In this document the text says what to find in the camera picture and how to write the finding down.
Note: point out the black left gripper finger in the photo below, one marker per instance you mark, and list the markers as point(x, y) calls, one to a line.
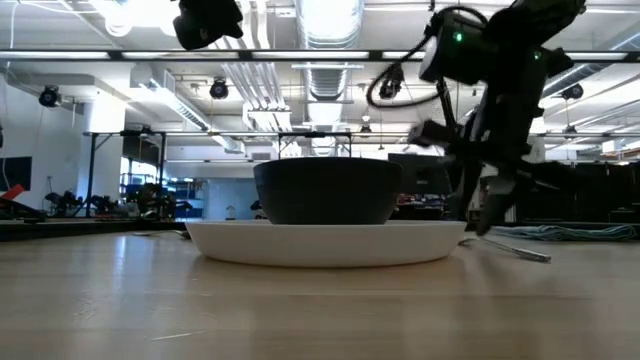
point(190, 30)
point(225, 17)

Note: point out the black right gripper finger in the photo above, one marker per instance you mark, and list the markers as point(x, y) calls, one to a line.
point(497, 205)
point(465, 192)

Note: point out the silver metal fork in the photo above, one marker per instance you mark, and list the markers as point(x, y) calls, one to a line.
point(515, 249)

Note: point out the black round bowl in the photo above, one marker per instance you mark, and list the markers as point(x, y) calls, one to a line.
point(327, 192)

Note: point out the white round plate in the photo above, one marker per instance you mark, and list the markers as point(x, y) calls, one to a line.
point(327, 245)

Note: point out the black background robot arm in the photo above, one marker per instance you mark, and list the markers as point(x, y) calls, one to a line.
point(75, 202)
point(257, 207)

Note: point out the black computer monitor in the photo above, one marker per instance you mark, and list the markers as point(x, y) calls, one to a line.
point(425, 175)

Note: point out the blue-green cloth napkin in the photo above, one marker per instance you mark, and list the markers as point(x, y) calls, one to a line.
point(565, 233)

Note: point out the black partition screens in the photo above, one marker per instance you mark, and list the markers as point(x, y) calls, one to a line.
point(590, 192)

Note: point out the silver metal spoon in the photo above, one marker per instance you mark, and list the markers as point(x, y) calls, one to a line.
point(160, 233)

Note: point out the red angled object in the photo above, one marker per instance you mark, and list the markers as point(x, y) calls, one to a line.
point(11, 194)

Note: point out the black hanging camera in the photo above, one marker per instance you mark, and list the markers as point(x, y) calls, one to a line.
point(49, 96)
point(219, 90)
point(572, 92)
point(391, 82)

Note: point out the silver ceiling ventilation duct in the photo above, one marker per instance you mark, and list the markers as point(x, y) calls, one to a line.
point(327, 35)

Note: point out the black metal station frame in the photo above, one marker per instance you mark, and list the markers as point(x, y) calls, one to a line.
point(314, 136)
point(145, 134)

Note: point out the dark wall panel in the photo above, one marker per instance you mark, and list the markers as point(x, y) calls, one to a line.
point(16, 173)

